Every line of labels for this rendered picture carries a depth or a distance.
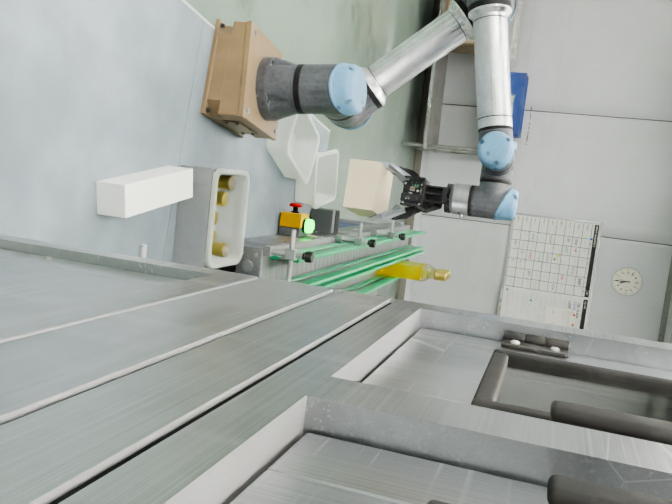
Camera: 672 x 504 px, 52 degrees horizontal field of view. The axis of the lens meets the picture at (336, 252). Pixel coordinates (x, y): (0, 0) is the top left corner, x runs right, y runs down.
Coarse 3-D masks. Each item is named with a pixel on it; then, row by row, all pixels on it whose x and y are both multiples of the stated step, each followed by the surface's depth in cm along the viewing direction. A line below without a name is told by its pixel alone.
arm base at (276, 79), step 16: (272, 64) 164; (288, 64) 163; (256, 80) 161; (272, 80) 160; (288, 80) 160; (256, 96) 161; (272, 96) 161; (288, 96) 161; (272, 112) 164; (288, 112) 165
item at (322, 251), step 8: (400, 232) 310; (408, 232) 321; (416, 232) 322; (424, 232) 331; (376, 240) 252; (384, 240) 256; (392, 240) 267; (312, 248) 199; (320, 248) 203; (328, 248) 208; (336, 248) 207; (344, 248) 210; (352, 248) 215; (360, 248) 224; (272, 256) 173; (280, 256) 174; (320, 256) 186
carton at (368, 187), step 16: (352, 160) 171; (368, 160) 170; (352, 176) 170; (368, 176) 169; (384, 176) 175; (352, 192) 170; (368, 192) 169; (384, 192) 178; (352, 208) 171; (368, 208) 169; (384, 208) 180
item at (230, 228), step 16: (240, 176) 165; (240, 192) 166; (224, 208) 168; (240, 208) 167; (208, 224) 153; (224, 224) 168; (240, 224) 167; (208, 240) 152; (224, 240) 168; (240, 240) 167; (208, 256) 152; (240, 256) 168
